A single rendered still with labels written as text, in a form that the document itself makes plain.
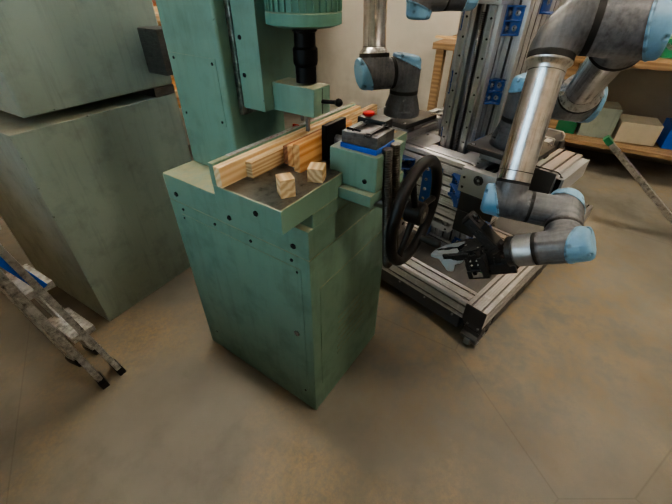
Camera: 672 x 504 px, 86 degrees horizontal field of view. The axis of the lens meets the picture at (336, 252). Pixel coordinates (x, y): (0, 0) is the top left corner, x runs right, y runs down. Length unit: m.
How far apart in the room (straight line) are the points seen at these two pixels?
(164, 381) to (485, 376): 1.29
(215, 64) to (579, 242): 0.93
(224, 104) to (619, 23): 0.89
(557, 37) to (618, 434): 1.34
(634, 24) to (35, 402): 2.09
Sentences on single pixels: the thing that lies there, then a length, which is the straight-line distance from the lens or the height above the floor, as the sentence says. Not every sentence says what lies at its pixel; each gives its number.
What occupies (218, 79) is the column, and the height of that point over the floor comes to 1.07.
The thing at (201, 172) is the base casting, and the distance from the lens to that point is 1.22.
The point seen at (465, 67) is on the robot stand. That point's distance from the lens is 1.58.
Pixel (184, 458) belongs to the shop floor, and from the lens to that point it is 1.48.
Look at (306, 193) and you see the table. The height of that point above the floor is 0.90.
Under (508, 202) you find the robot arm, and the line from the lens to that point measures 0.94.
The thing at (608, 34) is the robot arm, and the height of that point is 1.20.
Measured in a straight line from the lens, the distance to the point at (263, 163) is 0.92.
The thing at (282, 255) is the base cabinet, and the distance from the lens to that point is 0.98.
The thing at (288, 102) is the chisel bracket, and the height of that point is 1.03.
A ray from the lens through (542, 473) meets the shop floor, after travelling 1.54.
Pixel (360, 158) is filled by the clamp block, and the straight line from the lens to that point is 0.88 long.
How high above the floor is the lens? 1.29
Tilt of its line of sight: 37 degrees down
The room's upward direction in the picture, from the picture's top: 1 degrees clockwise
